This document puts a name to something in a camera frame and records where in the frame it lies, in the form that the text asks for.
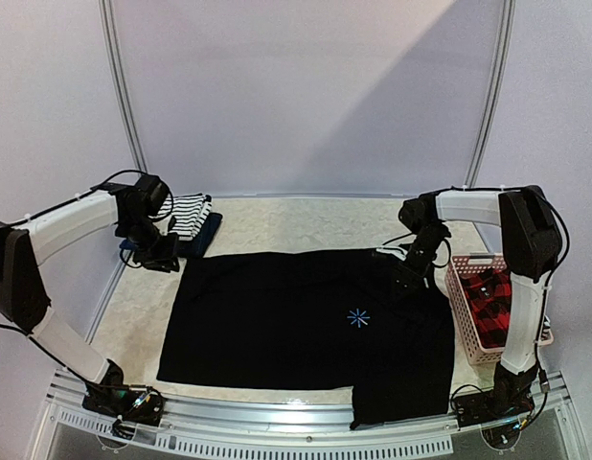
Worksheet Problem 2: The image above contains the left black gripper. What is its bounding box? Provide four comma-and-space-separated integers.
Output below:
120, 214, 181, 271

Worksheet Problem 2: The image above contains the black white striped tank top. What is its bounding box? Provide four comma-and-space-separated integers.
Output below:
154, 194, 213, 242

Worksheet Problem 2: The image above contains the black garment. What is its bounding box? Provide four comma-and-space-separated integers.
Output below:
157, 249, 455, 426

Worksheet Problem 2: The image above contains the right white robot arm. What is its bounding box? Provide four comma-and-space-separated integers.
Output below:
392, 185, 569, 379

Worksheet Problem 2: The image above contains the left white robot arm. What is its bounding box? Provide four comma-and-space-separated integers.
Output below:
0, 173, 179, 416

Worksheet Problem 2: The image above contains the pink perforated laundry basket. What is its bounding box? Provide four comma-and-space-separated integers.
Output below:
445, 254, 553, 374

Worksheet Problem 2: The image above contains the folded blue garment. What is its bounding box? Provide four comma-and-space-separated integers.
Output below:
115, 213, 222, 259

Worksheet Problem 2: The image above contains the red black plaid shirt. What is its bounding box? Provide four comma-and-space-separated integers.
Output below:
459, 267, 512, 349

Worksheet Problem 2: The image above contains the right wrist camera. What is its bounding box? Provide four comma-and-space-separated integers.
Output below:
372, 245, 408, 262

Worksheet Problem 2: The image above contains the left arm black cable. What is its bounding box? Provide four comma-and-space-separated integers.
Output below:
89, 168, 175, 269

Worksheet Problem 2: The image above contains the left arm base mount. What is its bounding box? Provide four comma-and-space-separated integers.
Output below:
82, 359, 166, 426

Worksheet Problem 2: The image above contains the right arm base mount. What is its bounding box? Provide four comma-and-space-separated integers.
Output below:
449, 363, 550, 431

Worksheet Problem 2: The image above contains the aluminium front rail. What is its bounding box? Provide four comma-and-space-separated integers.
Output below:
29, 371, 592, 459

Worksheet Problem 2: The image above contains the left aluminium corner post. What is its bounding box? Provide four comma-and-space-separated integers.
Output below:
98, 0, 148, 172

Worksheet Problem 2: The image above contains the aluminium corner post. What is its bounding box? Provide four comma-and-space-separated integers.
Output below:
465, 0, 516, 188
98, 0, 148, 172

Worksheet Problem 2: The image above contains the right aluminium corner post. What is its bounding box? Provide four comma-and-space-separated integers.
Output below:
465, 0, 516, 188

